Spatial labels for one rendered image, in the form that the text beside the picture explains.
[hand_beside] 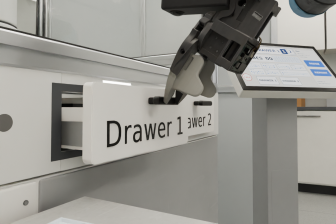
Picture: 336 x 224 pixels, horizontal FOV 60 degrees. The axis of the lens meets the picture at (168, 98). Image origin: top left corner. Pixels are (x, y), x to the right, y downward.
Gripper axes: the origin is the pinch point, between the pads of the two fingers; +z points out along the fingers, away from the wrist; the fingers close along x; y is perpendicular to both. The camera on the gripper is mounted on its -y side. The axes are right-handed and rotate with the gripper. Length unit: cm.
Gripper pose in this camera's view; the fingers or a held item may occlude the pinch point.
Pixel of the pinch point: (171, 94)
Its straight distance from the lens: 48.7
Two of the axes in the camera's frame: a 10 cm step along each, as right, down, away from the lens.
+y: 7.1, 5.6, -4.2
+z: -5.0, 8.3, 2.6
